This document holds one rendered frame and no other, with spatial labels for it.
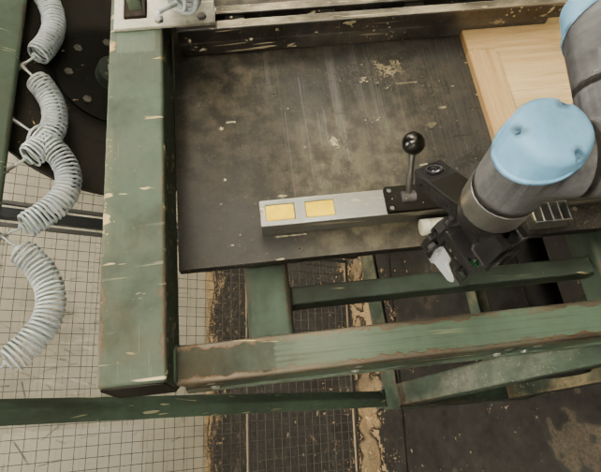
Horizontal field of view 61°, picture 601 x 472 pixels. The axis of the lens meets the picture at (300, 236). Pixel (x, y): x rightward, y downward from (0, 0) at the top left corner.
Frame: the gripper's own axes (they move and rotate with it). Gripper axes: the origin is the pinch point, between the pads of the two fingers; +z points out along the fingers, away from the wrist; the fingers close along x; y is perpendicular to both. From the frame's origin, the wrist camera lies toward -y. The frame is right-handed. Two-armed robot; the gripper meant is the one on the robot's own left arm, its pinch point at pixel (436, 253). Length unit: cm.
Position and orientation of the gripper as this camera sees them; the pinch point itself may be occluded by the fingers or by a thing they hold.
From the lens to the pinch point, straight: 80.9
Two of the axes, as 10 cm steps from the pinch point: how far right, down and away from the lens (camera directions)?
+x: 8.9, -4.0, 1.9
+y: 4.5, 8.3, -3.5
